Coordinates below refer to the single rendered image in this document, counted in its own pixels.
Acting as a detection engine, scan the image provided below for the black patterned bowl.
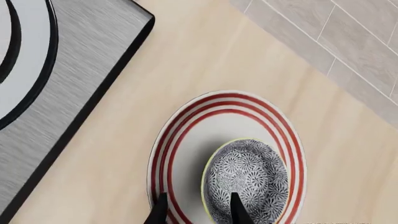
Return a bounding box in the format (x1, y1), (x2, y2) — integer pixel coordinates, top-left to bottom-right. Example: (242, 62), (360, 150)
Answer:
(201, 138), (290, 224)

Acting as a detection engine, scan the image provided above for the white plate with red rings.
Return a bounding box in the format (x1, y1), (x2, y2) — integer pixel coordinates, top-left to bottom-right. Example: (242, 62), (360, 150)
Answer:
(147, 90), (308, 224)

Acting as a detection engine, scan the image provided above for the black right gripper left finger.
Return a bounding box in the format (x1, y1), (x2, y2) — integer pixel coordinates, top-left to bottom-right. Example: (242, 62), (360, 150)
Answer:
(148, 192), (169, 224)

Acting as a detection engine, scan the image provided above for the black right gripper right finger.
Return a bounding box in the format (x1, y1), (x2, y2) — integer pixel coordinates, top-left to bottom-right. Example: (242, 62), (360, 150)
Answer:
(230, 191), (255, 224)

